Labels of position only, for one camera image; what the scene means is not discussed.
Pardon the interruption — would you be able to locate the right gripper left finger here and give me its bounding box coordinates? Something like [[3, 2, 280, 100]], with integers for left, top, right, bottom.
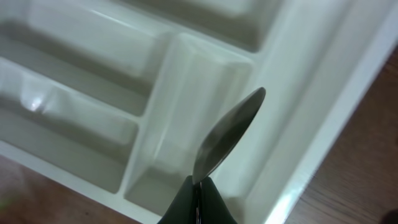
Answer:
[[158, 175, 197, 224]]

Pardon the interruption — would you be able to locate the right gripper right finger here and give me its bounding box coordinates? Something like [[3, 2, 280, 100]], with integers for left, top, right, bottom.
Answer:
[[200, 177, 237, 224]]

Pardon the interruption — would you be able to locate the small teaspoon bowl up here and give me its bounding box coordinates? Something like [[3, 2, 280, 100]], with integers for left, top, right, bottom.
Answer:
[[192, 87, 266, 185]]

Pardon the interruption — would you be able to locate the white plastic cutlery tray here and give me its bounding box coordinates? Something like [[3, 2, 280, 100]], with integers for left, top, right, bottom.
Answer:
[[1, 0, 397, 223]]

